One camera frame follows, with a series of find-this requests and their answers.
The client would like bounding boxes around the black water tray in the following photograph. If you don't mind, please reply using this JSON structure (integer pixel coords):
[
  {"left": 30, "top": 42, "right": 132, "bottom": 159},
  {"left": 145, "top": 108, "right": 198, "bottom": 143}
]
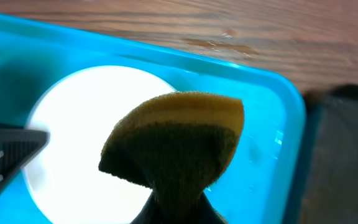
[{"left": 282, "top": 84, "right": 358, "bottom": 224}]

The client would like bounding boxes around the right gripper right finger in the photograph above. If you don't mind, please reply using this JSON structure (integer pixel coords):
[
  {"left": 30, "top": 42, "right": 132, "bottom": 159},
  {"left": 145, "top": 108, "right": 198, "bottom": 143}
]
[{"left": 131, "top": 192, "right": 226, "bottom": 224}]

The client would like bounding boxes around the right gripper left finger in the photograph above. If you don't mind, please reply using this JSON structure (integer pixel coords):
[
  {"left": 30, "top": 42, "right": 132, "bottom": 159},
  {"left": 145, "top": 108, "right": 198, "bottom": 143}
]
[{"left": 0, "top": 123, "right": 49, "bottom": 194}]

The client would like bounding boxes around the white plate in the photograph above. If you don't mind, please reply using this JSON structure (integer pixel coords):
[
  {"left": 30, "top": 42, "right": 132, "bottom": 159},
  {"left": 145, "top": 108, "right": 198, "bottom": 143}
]
[{"left": 24, "top": 65, "right": 173, "bottom": 223}]

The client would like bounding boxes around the green yellow sponge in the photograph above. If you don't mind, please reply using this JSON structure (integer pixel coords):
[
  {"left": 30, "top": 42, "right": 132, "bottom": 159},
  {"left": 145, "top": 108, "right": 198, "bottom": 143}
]
[{"left": 98, "top": 91, "right": 245, "bottom": 218}]

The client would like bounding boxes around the teal plastic tray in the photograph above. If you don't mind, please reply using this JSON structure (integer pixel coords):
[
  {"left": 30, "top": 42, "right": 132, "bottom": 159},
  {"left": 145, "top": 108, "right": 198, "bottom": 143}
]
[{"left": 0, "top": 14, "right": 305, "bottom": 223}]

